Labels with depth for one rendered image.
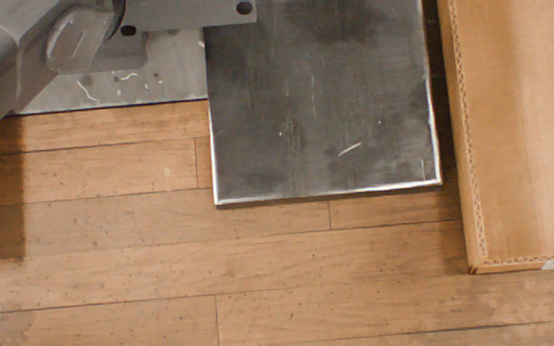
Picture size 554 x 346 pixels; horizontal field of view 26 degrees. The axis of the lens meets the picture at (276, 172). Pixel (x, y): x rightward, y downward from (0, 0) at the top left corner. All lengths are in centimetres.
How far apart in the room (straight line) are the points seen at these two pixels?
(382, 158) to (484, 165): 8
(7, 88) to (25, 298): 36
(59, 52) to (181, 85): 35
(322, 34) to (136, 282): 23
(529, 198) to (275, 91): 21
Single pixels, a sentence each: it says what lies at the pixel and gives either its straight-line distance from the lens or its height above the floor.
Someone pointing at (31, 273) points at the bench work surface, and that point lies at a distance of 94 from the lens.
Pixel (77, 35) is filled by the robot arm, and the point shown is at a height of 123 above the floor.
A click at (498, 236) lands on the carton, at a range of 92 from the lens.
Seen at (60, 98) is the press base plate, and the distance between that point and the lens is 97.
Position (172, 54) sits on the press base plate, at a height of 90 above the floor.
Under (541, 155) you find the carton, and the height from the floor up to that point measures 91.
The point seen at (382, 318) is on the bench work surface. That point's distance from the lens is 90.
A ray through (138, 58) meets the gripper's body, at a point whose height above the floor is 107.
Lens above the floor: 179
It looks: 75 degrees down
